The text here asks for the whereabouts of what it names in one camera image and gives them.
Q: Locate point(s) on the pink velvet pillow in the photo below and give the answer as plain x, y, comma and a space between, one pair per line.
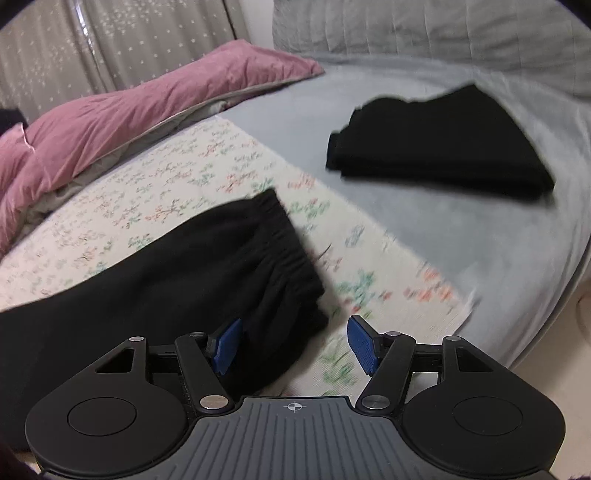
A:
11, 157

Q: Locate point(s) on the black pants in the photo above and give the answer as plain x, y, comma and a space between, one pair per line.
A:
184, 286

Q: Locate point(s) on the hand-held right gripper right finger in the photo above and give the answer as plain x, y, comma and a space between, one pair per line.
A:
362, 344

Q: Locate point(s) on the floral patterned mat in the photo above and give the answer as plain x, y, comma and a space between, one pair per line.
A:
152, 189

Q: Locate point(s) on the dark cloth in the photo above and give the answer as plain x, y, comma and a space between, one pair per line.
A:
8, 121

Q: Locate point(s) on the grey quilted cushion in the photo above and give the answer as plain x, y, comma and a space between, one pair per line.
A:
425, 32

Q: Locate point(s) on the grey bed sheet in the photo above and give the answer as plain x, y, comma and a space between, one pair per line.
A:
461, 244

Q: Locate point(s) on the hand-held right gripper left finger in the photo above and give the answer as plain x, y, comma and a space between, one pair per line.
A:
228, 346

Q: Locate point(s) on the grey star-print curtain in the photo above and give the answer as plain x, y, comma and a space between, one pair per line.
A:
115, 46

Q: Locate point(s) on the pink velvet duvet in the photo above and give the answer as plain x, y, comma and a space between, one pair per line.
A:
152, 101

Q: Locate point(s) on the folded black garment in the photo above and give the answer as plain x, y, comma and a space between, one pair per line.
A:
438, 143

